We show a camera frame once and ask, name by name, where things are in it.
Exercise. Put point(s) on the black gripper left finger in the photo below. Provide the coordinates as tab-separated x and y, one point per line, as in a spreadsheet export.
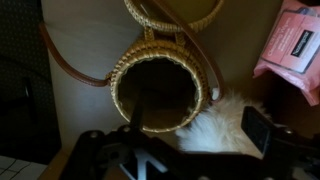
137	110

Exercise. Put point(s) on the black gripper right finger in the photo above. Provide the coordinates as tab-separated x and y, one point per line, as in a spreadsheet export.
256	131

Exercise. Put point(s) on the brown woven round bag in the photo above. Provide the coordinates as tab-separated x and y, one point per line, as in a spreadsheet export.
160	50

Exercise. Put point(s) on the white fluffy pom pom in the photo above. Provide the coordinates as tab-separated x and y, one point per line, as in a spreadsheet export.
216	133

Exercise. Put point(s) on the brown leather sofa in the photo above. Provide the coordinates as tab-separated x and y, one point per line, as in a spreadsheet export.
86	43

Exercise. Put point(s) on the pink wipes pack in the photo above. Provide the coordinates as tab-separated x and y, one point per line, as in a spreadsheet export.
286	50

